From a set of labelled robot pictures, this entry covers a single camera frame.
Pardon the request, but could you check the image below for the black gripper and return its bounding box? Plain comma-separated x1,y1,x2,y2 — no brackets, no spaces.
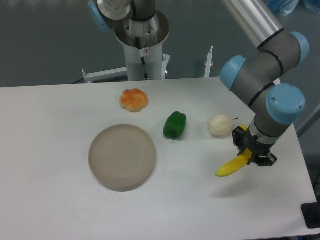
232,126,278,167

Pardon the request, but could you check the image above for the yellow banana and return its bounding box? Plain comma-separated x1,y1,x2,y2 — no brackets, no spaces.
215,124,252,178

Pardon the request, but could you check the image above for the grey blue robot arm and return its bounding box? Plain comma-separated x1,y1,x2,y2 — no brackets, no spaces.
87,0,310,167

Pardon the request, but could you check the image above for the beige round plate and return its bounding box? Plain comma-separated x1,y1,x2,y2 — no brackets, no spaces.
88,124,157,192

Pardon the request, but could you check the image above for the white pear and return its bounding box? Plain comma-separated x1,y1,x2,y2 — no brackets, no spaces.
207,114,239,138

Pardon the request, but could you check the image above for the green bell pepper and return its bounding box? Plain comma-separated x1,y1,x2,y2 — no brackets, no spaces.
162,111,187,140

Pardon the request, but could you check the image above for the black device at edge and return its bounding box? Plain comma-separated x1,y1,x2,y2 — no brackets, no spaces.
301,202,320,229

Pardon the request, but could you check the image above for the orange bread roll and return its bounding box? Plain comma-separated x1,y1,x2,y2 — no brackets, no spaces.
119,88,149,113

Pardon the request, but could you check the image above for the blue plastic bag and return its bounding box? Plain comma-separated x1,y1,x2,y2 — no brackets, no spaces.
263,0,300,16

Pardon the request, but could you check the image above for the white upright bracket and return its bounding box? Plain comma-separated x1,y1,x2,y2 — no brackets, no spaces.
204,46,214,78

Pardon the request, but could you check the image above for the black cable on pedestal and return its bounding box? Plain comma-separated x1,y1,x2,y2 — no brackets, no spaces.
135,36,150,81

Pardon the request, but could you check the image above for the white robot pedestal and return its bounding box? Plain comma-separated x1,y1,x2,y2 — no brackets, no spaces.
115,10,170,81

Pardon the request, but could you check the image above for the white metal frame bracket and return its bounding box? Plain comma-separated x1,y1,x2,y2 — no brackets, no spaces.
81,67,127,83

